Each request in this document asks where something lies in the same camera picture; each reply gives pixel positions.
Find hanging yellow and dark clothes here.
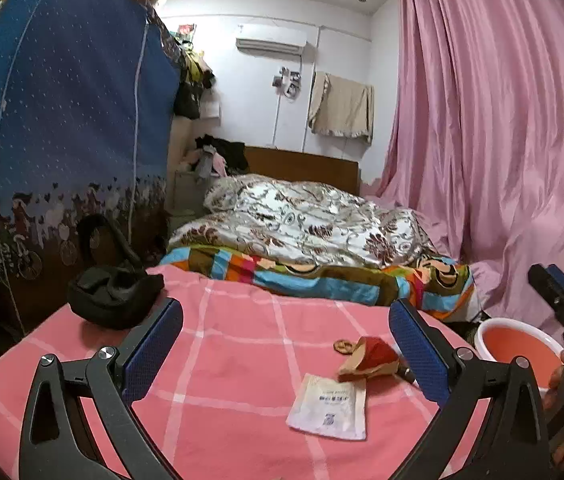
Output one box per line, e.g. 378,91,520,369
182,50,216,89

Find thin white wall pipe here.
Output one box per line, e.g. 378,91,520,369
272,96,283,149

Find floral patterned quilt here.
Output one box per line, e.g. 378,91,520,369
167,174,439,270

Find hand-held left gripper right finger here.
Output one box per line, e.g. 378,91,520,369
388,298,550,480

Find person's right hand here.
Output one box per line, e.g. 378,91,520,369
547,350,564,393

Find pile of clothes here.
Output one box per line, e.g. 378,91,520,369
179,133,249,181

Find white air conditioner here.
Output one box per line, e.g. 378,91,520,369
235,27,309,56

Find white nightstand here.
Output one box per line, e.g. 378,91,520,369
172,170,214,217

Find beige hanging towel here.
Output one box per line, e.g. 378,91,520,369
308,71,376,144

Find pink checked quilt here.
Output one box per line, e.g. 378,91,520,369
0,264,494,480

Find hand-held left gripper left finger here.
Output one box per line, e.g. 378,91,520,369
18,297,185,480

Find black cloth bag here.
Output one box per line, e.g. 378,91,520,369
67,213,166,331

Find black hanging bag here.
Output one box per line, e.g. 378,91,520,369
173,82,203,121

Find white sachet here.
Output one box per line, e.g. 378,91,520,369
286,373,368,441

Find small dark tube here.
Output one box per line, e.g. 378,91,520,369
396,365,421,387

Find red brown wrapper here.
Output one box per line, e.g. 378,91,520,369
338,336,406,384

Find blue fabric wardrobe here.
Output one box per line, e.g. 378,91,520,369
0,0,184,352

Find colourful cartoon blanket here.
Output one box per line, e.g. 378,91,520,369
159,245,478,323

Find wooden headboard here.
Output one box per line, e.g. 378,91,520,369
244,146,361,197

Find pink curtain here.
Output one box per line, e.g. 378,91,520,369
362,0,564,342

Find orange bin with white rim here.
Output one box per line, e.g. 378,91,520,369
473,317,564,397

